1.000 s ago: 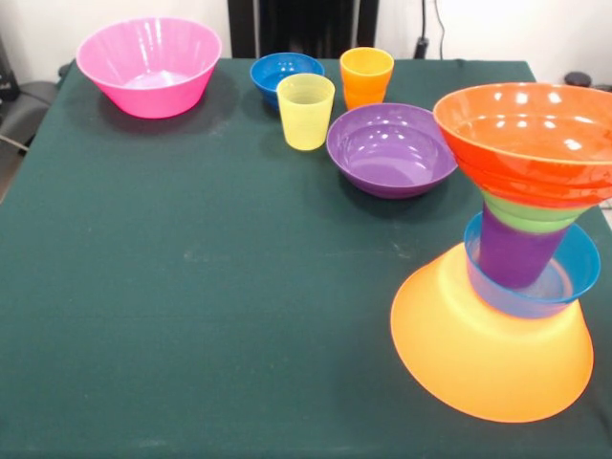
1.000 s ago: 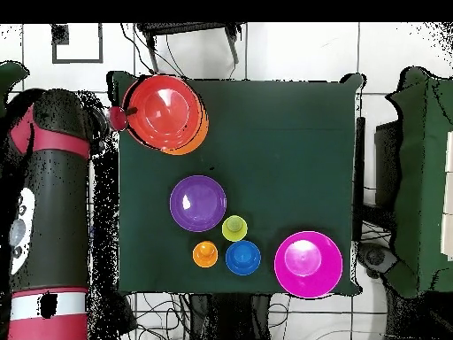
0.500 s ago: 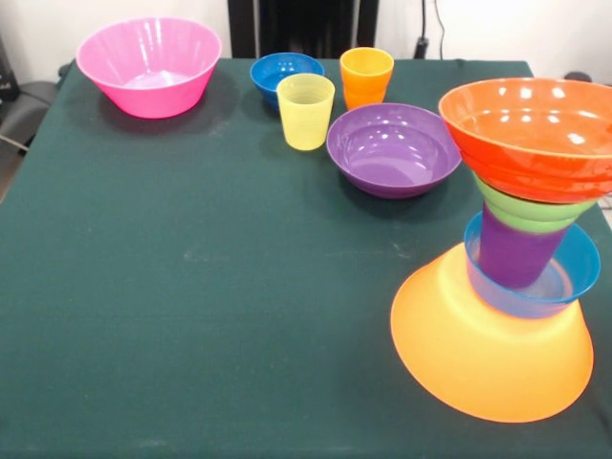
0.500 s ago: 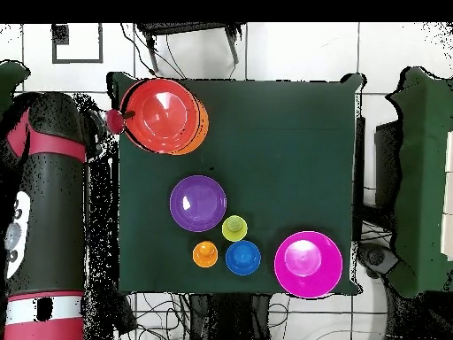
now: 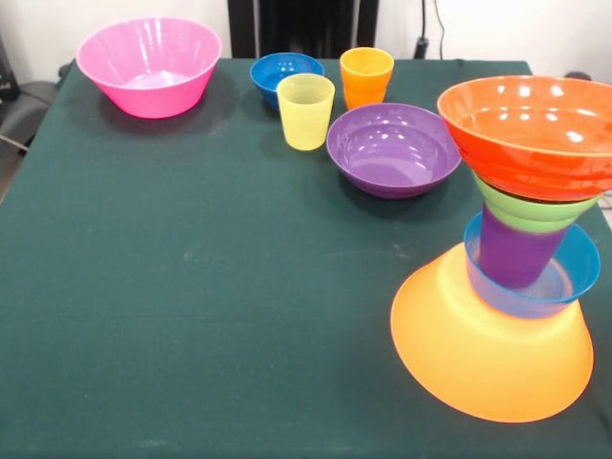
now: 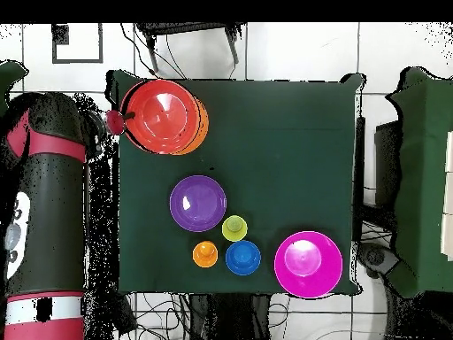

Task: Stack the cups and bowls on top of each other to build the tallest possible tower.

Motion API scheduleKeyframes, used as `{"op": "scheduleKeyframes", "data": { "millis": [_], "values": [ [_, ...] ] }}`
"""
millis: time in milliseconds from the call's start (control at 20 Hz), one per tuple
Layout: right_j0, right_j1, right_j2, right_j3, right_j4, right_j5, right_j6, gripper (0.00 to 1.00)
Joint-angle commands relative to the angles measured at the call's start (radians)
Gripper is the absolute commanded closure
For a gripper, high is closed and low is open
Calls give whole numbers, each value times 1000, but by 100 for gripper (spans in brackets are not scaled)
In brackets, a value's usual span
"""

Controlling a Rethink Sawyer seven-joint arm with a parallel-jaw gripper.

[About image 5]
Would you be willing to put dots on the purple cup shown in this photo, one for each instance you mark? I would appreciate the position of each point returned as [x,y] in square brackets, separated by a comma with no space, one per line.
[516,258]

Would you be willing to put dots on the large yellow-orange bowl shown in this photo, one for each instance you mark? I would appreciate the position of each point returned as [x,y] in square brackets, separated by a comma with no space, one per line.
[478,368]

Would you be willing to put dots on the green bowl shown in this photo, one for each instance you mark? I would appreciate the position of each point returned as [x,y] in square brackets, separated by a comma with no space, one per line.
[531,212]

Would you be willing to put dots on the red bowl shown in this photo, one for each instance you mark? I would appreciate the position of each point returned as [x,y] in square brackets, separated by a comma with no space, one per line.
[526,143]

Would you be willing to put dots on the light blue bowl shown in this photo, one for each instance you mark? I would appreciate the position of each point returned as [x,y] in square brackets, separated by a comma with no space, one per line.
[581,268]

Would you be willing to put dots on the yellow cup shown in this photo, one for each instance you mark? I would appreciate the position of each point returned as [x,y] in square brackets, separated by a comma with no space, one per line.
[306,119]

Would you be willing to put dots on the purple bowl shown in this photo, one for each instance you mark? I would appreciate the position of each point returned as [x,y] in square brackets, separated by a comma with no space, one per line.
[387,153]

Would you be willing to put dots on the dark green tablecloth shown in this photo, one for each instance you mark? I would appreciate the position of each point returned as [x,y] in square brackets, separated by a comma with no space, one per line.
[191,311]

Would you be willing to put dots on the dark blue bowl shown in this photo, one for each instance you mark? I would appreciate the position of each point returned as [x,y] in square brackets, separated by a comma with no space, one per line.
[270,72]

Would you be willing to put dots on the orange cup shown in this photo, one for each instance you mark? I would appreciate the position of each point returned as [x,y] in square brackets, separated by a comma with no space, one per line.
[365,79]

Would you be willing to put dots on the pink bowl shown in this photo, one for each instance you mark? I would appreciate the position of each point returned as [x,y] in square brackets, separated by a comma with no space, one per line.
[143,57]

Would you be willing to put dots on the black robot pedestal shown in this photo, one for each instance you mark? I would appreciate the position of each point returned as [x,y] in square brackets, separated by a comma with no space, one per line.
[306,24]

